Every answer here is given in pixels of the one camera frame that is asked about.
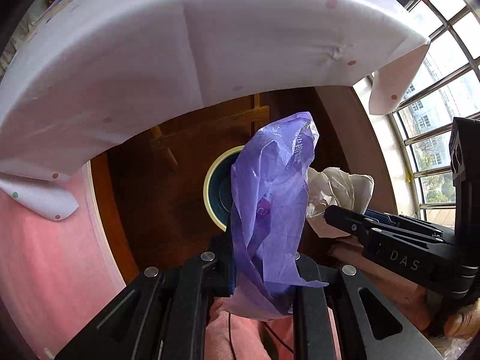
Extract cartoon patterned tablecloth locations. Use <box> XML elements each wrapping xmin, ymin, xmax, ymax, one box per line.
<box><xmin>1</xmin><ymin>0</ymin><xmax>430</xmax><ymax>221</ymax></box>

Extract person's right hand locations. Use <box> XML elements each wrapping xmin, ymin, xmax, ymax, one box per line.
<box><xmin>443</xmin><ymin>300</ymin><xmax>480</xmax><ymax>340</ymax></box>

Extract white paper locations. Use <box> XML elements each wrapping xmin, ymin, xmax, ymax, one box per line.
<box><xmin>306</xmin><ymin>166</ymin><xmax>374</xmax><ymax>239</ymax></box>

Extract round cream trash bin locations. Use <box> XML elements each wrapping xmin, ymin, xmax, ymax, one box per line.
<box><xmin>202</xmin><ymin>145</ymin><xmax>244</xmax><ymax>232</ymax></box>

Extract pink trouser legs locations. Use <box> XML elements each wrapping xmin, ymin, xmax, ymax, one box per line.
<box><xmin>204</xmin><ymin>256</ymin><xmax>441</xmax><ymax>359</ymax></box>

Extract purple plastic bag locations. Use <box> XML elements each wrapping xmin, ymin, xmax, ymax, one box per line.
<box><xmin>221</xmin><ymin>112</ymin><xmax>326</xmax><ymax>321</ymax></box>

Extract black cable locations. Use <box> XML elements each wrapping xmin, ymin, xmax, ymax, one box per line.
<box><xmin>227</xmin><ymin>310</ymin><xmax>296</xmax><ymax>360</ymax></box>

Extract wooden table frame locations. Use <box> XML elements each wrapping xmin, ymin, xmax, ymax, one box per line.
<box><xmin>149</xmin><ymin>92</ymin><xmax>271</xmax><ymax>169</ymax></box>

